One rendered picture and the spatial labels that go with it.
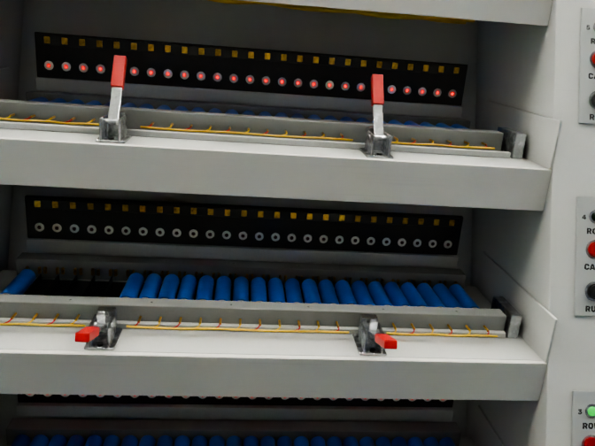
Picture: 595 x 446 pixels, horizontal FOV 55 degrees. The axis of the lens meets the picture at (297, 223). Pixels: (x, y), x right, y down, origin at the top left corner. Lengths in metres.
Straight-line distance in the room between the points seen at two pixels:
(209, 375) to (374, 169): 0.26
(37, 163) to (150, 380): 0.23
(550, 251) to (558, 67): 0.19
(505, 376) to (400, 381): 0.11
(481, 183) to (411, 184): 0.07
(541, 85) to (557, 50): 0.04
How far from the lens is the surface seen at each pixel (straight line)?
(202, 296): 0.64
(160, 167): 0.58
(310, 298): 0.65
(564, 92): 0.67
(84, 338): 0.53
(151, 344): 0.59
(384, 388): 0.61
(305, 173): 0.57
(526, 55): 0.73
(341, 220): 0.73
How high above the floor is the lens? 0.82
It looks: 2 degrees up
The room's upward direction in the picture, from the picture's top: 2 degrees clockwise
